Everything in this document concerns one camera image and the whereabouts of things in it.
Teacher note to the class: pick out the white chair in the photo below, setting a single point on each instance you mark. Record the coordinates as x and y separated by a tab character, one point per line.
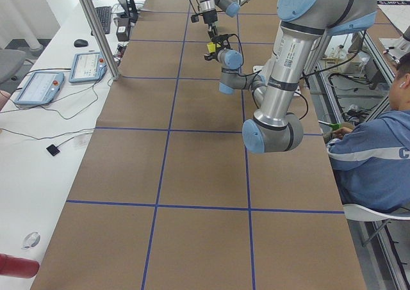
360	213

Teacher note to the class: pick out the near teach pendant tablet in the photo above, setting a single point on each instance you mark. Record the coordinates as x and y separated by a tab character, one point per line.
41	88

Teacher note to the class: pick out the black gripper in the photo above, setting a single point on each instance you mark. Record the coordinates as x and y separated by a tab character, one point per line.
209	16
213	56

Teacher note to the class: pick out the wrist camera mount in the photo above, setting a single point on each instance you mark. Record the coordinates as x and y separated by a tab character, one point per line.
222	41
194	18

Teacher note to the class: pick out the far teach pendant tablet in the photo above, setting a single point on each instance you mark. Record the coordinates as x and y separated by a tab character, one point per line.
89	66

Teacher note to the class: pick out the person in blue hoodie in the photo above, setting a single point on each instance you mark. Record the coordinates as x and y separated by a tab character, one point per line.
371	162

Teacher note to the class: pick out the black computer mouse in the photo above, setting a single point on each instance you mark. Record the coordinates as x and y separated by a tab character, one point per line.
80	43

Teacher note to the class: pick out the teach pendant tablet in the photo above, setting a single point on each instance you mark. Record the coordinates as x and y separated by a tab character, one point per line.
41	88
89	66

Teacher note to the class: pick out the yellow plastic cup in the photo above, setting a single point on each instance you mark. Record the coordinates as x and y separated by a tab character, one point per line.
211	47

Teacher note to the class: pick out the aluminium frame post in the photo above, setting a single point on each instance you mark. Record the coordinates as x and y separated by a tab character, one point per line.
97	30

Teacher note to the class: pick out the red cylinder bottle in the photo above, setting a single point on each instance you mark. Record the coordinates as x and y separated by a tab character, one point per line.
18	267

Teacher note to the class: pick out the black keyboard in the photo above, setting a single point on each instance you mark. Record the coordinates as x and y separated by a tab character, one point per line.
104	16

